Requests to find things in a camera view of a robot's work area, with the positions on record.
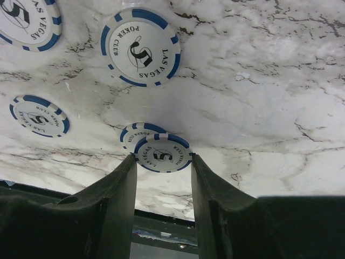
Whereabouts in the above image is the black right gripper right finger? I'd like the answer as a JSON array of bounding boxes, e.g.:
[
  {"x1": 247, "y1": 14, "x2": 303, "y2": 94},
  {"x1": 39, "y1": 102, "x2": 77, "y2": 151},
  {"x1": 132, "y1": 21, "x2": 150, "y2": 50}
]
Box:
[{"x1": 191, "y1": 155, "x2": 344, "y2": 258}]

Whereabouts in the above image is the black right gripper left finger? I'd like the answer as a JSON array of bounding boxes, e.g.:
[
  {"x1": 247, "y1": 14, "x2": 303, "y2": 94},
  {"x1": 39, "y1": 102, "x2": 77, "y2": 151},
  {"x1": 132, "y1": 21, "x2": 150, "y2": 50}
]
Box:
[{"x1": 1, "y1": 155, "x2": 137, "y2": 258}]

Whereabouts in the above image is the blue white poker chip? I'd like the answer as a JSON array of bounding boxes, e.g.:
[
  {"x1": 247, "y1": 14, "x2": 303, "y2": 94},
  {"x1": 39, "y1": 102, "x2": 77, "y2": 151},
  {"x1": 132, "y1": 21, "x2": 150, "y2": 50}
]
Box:
[
  {"x1": 134, "y1": 133, "x2": 192, "y2": 173},
  {"x1": 9, "y1": 94, "x2": 70, "y2": 138},
  {"x1": 100, "y1": 8, "x2": 181, "y2": 87},
  {"x1": 1, "y1": 0, "x2": 62, "y2": 52},
  {"x1": 119, "y1": 122, "x2": 167, "y2": 152}
]

